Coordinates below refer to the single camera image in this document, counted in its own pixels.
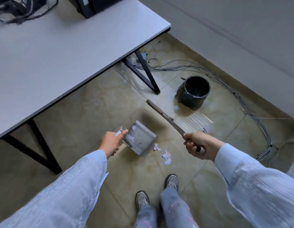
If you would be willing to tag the person's left shoe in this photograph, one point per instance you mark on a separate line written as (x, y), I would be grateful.
(142, 199)

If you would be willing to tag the person's right forearm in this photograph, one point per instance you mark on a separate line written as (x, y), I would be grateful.
(261, 187)

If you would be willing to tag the person's right hand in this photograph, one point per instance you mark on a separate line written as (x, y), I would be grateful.
(204, 144)

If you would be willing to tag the pink paper scraps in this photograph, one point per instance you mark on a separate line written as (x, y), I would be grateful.
(167, 161)

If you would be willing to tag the white table black legs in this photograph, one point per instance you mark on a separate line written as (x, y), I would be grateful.
(66, 45)

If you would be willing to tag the person's shoe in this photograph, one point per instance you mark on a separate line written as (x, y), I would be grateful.
(172, 181)
(142, 199)

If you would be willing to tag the grey broom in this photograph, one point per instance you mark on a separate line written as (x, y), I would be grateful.
(161, 112)

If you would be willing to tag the black computer tower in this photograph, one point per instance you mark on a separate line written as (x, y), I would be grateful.
(90, 7)

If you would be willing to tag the person's left leg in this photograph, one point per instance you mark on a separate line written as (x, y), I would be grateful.
(145, 218)

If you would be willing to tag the person's right shoe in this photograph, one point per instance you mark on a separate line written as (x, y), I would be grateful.
(172, 181)

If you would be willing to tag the person's right leg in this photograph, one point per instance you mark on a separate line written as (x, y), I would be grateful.
(175, 208)

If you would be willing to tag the person's left hand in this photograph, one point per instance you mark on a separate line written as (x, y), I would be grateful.
(111, 143)

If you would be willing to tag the person's left forearm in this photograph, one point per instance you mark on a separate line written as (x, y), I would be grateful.
(61, 194)

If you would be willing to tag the person's leg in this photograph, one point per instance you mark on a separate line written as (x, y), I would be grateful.
(175, 208)
(145, 218)

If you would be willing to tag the black waste bin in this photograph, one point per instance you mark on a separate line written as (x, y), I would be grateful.
(192, 99)

